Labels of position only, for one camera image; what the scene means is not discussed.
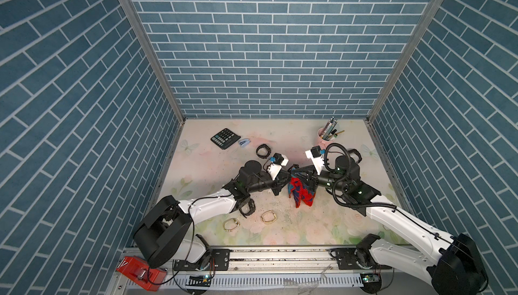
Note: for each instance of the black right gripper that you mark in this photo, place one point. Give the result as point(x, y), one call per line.
point(311, 180)

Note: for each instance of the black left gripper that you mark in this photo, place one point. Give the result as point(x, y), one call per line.
point(276, 183)

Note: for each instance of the red blue towel cloth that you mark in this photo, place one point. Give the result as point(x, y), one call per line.
point(301, 192)

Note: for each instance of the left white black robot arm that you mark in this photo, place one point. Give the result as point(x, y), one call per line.
point(168, 230)

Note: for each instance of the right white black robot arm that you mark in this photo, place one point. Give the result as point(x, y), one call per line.
point(450, 264)

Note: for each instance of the gold watch right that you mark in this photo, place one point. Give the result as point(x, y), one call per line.
point(268, 217)

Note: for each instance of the gold watch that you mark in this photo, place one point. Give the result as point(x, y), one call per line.
point(268, 217)
point(231, 224)

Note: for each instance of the gold watch left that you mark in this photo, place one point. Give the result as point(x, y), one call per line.
point(231, 224)

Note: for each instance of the pink pen holder cup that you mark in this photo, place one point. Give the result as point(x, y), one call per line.
point(323, 143)

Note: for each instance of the pens in cup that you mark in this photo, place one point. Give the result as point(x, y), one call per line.
point(331, 130)

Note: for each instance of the light blue stapler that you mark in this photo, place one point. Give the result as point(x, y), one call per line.
point(244, 142)

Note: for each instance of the black desktop calculator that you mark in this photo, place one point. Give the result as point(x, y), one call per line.
point(225, 138)

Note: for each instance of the red box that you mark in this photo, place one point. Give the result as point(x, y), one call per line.
point(138, 271)

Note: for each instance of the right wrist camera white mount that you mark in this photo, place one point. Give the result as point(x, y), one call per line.
point(315, 154)

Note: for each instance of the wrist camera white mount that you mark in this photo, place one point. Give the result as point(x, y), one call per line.
point(277, 162)
point(315, 154)

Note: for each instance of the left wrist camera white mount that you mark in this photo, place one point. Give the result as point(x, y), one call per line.
point(277, 162)

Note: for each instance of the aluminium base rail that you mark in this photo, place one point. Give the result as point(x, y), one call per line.
point(304, 269)

